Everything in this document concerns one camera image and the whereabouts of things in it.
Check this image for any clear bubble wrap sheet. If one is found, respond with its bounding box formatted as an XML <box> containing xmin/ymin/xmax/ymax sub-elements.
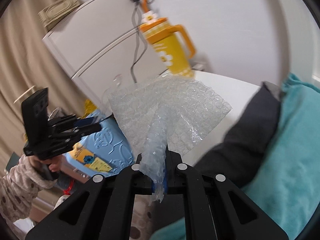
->
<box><xmin>102</xmin><ymin>75</ymin><xmax>232</xmax><ymax>202</ymax></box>

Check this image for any person's left hand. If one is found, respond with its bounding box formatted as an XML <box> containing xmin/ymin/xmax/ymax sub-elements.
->
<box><xmin>28</xmin><ymin>155</ymin><xmax>62</xmax><ymax>172</ymax></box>

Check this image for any yellow plastic bag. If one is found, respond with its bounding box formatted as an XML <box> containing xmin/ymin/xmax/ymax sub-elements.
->
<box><xmin>81</xmin><ymin>99</ymin><xmax>97</xmax><ymax>119</ymax></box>

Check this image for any blue Stitch suitcase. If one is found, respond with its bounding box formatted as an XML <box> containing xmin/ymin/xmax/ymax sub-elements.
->
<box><xmin>65</xmin><ymin>109</ymin><xmax>135</xmax><ymax>177</ymax></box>

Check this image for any spotted pajama left sleeve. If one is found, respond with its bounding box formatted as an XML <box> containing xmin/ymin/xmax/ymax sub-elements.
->
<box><xmin>1</xmin><ymin>155</ymin><xmax>56</xmax><ymax>223</ymax></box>

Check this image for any beige curtain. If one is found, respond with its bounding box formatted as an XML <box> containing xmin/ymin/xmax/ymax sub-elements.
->
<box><xmin>1</xmin><ymin>0</ymin><xmax>86</xmax><ymax>170</ymax></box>

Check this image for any dark grey pillow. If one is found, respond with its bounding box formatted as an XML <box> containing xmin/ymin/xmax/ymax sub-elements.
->
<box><xmin>154</xmin><ymin>81</ymin><xmax>287</xmax><ymax>233</ymax></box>

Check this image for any teal embroidered pillow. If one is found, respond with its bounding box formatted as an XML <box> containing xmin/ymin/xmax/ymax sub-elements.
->
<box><xmin>150</xmin><ymin>73</ymin><xmax>320</xmax><ymax>240</ymax></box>

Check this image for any white cabinet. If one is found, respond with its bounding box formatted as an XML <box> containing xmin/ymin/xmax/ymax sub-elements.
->
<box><xmin>43</xmin><ymin>0</ymin><xmax>167</xmax><ymax>115</ymax></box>

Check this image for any beige folding crate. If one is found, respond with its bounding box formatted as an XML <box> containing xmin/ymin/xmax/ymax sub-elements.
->
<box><xmin>38</xmin><ymin>0</ymin><xmax>81</xmax><ymax>31</ymax></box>

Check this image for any white bedside table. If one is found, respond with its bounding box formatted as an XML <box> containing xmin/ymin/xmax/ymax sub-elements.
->
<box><xmin>159</xmin><ymin>69</ymin><xmax>262</xmax><ymax>167</ymax></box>

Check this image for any yellow flower tumbler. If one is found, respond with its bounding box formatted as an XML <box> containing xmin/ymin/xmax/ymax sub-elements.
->
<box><xmin>139</xmin><ymin>0</ymin><xmax>196</xmax><ymax>77</ymax></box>

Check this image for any white bed headboard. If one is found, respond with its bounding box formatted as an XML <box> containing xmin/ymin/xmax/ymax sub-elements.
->
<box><xmin>312</xmin><ymin>73</ymin><xmax>320</xmax><ymax>87</ymax></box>

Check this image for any black charger cable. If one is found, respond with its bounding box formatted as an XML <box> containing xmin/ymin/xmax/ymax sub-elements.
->
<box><xmin>130</xmin><ymin>0</ymin><xmax>148</xmax><ymax>83</ymax></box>

